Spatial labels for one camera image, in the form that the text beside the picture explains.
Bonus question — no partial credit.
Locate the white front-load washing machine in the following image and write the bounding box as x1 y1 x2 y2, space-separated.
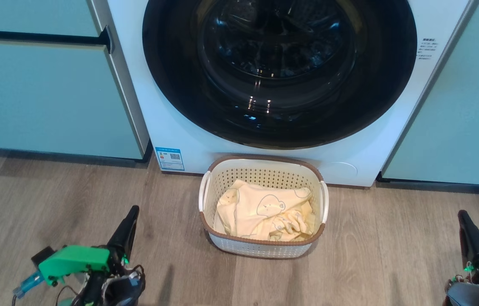
91 0 476 188

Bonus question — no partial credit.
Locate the round white filter cover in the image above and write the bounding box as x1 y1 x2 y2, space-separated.
327 161 358 179

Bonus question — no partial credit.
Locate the blue cable connector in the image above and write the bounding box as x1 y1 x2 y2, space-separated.
13 271 45 299

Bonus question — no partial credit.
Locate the cream bear print garment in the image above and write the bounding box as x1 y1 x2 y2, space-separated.
214 179 313 238

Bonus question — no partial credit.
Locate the black round glass washer door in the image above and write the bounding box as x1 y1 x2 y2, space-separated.
142 0 417 150

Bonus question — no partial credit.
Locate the blue energy label sticker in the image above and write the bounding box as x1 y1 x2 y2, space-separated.
155 147 185 172

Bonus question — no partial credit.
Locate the small black text label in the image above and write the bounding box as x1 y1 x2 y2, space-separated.
417 37 440 61

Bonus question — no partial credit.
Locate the cream basket with brown rim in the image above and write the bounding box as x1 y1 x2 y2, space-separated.
198 155 330 259

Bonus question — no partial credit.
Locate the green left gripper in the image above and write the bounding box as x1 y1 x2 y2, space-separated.
38 205 140 286

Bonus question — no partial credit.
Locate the teal cabinet with black groove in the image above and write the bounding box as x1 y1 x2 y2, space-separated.
0 0 152 161

